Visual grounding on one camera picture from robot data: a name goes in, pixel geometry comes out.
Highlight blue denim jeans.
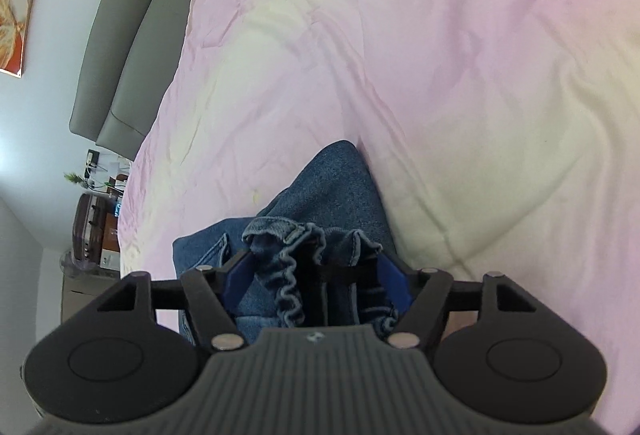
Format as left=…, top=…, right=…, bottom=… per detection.
left=172, top=140, right=398, bottom=343

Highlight cluttered wooden bedside table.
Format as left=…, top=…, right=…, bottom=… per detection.
left=85, top=147, right=131, bottom=271

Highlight beige drawer cabinet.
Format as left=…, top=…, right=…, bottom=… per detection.
left=60, top=259, right=120, bottom=322

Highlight small green potted plant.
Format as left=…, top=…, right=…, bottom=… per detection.
left=64, top=173, right=92, bottom=189

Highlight pink floral bed sheet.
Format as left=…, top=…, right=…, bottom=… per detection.
left=117, top=0, right=640, bottom=435

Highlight grey upholstered headboard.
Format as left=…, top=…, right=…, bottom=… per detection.
left=70, top=0, right=191, bottom=160

